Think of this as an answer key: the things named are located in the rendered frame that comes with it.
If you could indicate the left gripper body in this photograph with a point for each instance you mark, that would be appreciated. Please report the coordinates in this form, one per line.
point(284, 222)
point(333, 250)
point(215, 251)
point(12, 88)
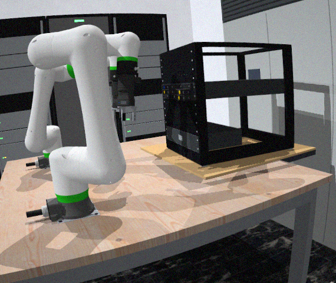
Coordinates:
point(114, 84)

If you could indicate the black open rack frame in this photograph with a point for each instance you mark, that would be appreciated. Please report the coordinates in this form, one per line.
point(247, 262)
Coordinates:
point(186, 121)

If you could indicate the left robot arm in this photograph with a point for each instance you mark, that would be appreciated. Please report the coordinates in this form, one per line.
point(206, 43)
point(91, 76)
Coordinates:
point(41, 137)

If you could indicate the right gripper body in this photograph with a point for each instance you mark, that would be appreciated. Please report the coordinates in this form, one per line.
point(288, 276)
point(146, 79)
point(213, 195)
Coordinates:
point(126, 71)

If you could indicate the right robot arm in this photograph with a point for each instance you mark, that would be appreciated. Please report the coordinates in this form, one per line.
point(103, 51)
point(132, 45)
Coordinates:
point(102, 162)

